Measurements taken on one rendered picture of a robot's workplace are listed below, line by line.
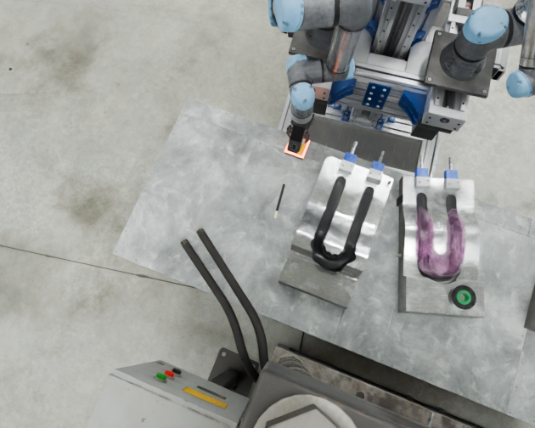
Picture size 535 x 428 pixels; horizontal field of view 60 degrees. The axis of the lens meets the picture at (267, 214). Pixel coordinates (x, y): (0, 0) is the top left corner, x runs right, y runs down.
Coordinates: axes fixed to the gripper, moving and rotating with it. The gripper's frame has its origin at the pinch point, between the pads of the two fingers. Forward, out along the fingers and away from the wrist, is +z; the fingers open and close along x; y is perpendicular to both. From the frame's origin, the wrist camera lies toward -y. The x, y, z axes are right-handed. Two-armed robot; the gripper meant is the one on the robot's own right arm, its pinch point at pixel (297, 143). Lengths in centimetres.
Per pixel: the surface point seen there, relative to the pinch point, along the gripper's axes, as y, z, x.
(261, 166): -12.2, 4.6, 10.1
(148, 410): -94, -62, 0
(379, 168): -1.1, -6.2, -32.0
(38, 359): -127, 85, 94
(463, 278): -28, -2, -72
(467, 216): -5, -2, -68
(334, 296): -50, -1, -33
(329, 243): -34.3, -8.7, -24.6
